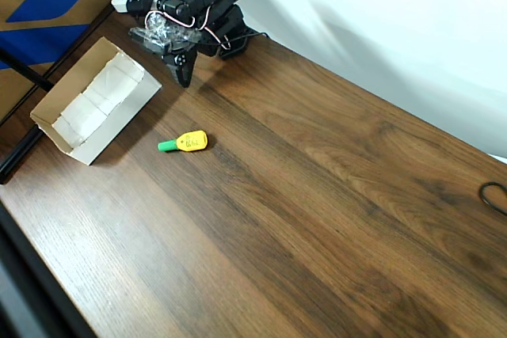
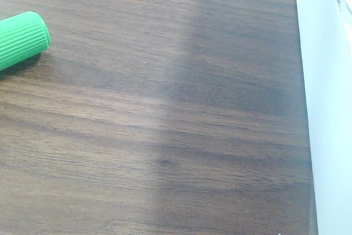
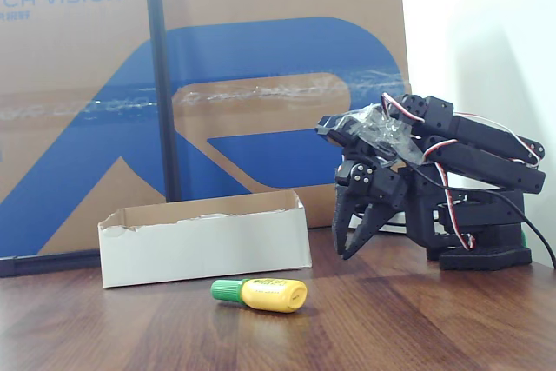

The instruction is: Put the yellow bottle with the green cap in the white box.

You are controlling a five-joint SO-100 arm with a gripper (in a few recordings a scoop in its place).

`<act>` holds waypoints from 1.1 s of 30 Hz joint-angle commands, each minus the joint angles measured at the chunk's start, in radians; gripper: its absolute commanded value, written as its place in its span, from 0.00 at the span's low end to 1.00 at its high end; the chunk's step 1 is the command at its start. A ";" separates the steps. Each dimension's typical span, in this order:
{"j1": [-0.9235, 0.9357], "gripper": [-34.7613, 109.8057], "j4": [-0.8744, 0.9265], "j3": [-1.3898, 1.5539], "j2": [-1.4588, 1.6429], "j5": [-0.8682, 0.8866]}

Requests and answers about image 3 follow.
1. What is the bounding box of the black frame bar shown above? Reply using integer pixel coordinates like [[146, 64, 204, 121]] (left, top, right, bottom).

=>
[[0, 249, 102, 279]]

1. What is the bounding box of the black camera cable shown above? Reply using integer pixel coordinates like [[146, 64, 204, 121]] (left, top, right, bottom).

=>
[[407, 161, 556, 270]]

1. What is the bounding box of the yellow bottle with green cap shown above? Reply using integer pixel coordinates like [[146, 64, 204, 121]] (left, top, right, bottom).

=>
[[210, 277, 308, 315]]

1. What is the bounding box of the large brown blue-printed carton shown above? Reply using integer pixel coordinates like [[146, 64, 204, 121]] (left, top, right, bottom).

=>
[[0, 0, 412, 257]]

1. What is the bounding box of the white cardboard box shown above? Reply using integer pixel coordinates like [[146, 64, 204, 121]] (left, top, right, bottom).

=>
[[97, 189, 313, 288]]

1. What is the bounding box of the red white servo wire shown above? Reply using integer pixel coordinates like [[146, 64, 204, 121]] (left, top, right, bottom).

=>
[[381, 92, 544, 255]]

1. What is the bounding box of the black metal pole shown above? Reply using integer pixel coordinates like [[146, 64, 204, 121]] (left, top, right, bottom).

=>
[[142, 0, 182, 203]]

